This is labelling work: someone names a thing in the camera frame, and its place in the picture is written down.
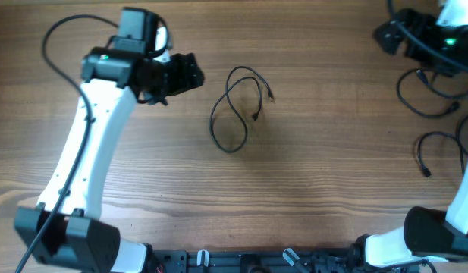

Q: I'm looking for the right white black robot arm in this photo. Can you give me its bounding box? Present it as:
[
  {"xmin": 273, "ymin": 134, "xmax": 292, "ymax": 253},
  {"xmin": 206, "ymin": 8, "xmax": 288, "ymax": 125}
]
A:
[{"xmin": 327, "ymin": 1, "xmax": 468, "ymax": 272}]

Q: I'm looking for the black USB cable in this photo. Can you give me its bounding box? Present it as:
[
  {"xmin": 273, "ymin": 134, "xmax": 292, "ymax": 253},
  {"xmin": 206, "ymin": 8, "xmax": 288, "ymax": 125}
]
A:
[
  {"xmin": 395, "ymin": 67, "xmax": 468, "ymax": 120},
  {"xmin": 416, "ymin": 112, "xmax": 468, "ymax": 178}
]

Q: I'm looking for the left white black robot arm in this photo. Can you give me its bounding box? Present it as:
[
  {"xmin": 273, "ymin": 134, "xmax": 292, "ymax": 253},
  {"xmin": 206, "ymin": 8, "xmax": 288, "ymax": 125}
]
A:
[{"xmin": 14, "ymin": 8, "xmax": 205, "ymax": 272}]

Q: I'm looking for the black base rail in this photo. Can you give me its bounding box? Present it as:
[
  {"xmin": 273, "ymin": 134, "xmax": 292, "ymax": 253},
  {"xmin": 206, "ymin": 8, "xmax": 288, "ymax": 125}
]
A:
[{"xmin": 144, "ymin": 248, "xmax": 420, "ymax": 273}]

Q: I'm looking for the black cable bundle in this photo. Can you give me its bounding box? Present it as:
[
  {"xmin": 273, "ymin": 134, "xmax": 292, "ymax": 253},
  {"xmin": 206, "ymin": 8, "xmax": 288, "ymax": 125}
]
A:
[{"xmin": 209, "ymin": 65, "xmax": 276, "ymax": 155}]

